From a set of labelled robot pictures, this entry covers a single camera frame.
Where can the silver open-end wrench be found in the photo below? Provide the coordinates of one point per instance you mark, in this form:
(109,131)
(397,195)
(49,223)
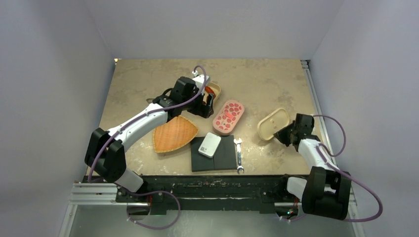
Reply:
(238,143)

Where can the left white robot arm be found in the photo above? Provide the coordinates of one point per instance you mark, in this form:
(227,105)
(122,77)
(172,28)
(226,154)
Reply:
(106,149)

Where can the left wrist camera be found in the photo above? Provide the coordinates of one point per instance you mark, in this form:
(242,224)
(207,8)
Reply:
(200,79)

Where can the left black foam block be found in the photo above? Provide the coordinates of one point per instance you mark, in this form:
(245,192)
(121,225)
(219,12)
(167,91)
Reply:
(199,162)

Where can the right black foam block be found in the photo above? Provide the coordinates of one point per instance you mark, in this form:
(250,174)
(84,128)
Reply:
(225,155)

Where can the pink lunch box lid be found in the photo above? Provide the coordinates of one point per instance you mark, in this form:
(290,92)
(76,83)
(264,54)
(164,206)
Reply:
(230,112)

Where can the pink lunch box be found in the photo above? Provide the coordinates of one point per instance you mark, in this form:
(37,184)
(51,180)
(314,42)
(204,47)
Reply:
(223,128)

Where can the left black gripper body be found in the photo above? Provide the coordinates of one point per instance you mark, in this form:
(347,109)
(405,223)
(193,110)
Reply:
(197,108)

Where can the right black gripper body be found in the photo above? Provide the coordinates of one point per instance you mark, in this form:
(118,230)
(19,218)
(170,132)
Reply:
(284,135)

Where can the woven bamboo basket tray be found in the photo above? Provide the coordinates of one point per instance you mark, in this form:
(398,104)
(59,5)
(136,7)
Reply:
(174,134)

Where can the black foam block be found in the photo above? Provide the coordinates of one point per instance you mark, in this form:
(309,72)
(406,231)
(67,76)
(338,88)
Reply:
(225,155)
(199,162)

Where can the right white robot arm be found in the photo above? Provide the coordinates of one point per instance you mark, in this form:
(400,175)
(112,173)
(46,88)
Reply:
(325,192)

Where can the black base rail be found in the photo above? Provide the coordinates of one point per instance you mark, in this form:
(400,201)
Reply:
(263,193)

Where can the cream lunch box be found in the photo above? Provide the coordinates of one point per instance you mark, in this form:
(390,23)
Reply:
(216,88)

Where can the cream lunch box lid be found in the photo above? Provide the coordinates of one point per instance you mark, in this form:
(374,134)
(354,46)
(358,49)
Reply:
(272,123)

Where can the white power bank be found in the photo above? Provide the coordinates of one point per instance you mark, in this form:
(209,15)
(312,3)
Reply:
(209,145)

